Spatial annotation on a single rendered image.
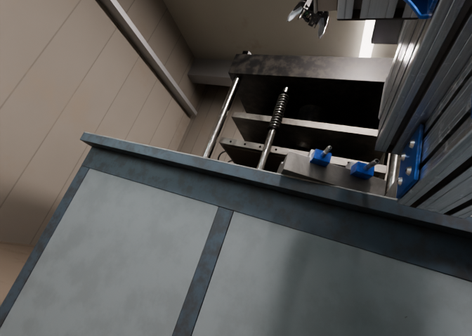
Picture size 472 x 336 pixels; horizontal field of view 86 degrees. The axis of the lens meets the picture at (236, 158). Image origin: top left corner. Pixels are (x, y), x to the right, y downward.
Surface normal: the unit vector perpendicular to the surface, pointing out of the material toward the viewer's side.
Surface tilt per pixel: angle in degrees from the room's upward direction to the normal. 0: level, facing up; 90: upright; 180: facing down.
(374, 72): 90
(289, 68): 90
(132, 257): 90
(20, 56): 90
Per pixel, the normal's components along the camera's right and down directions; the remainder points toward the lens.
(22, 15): 0.90, 0.19
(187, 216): -0.30, -0.41
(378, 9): -0.33, 0.89
